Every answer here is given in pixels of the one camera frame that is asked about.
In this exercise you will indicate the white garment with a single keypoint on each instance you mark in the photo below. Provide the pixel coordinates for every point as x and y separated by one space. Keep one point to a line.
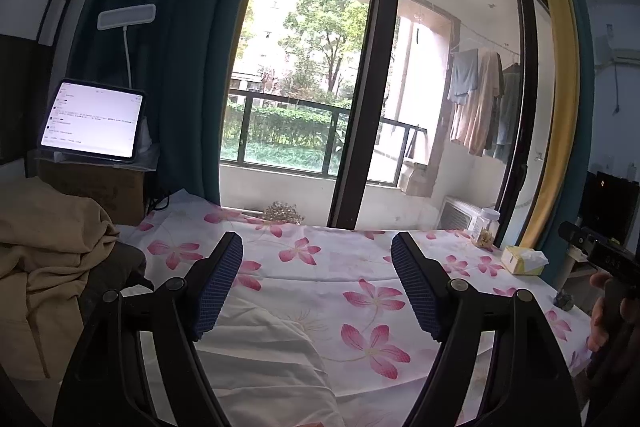
275 367

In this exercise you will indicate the dark grey cloth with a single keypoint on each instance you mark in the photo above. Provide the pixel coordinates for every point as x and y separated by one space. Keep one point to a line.
115 267

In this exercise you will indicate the yellow tissue box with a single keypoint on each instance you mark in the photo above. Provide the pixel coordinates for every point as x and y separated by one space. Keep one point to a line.
520 263

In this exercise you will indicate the person's right hand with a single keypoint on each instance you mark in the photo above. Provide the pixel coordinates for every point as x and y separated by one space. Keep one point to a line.
597 312

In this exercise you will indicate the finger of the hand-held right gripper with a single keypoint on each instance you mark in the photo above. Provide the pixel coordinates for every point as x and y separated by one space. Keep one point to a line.
570 231

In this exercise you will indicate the black monitor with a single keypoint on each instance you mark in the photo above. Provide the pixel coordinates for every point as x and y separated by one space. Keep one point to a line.
607 202

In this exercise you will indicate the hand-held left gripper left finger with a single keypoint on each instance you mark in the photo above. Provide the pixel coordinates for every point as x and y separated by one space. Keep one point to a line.
220 287

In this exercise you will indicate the hanging beige garment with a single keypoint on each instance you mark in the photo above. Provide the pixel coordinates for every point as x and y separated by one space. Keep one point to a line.
480 117

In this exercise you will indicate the balcony railing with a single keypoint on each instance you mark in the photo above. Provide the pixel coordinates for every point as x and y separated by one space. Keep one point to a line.
243 132

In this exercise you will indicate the tablet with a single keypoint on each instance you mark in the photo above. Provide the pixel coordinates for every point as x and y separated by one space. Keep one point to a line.
90 117

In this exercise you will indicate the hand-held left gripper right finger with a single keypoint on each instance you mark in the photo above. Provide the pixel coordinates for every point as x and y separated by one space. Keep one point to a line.
415 287

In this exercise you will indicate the wall air conditioner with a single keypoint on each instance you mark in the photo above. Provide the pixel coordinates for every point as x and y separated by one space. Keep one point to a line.
622 54

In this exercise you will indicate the teal curtain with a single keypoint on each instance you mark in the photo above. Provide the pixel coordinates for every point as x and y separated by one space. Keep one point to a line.
584 57
185 57

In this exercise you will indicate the hanging dark green garment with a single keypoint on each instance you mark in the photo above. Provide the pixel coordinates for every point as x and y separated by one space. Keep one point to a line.
510 107

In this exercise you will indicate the black sliding door frame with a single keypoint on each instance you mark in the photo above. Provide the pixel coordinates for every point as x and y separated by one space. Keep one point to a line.
520 132
370 82

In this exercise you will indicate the balcony cardboard box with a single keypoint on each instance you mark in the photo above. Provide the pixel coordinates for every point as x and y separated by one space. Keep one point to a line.
415 179

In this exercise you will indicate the clear plastic bag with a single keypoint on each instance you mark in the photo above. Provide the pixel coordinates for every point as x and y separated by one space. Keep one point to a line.
147 147

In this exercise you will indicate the white lamp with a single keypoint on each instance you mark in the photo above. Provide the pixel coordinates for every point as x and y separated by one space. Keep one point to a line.
125 17

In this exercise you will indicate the air conditioner outdoor unit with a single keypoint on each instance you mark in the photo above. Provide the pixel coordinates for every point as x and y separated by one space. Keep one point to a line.
455 216

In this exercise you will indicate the pink floral bed sheet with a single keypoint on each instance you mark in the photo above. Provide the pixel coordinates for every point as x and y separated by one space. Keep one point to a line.
320 277

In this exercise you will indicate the clear jar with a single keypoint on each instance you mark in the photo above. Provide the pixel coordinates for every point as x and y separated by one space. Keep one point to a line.
485 232

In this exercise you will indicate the small dark lump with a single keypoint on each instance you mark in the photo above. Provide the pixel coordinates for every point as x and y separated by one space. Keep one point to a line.
565 302

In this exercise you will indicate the hanging blue garment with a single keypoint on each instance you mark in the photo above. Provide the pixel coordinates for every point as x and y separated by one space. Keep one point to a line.
462 77

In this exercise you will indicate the yellow curtain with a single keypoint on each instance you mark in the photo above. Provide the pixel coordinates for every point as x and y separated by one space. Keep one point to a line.
560 82

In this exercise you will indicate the beige cloth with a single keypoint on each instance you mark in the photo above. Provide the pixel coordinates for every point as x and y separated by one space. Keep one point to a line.
45 247

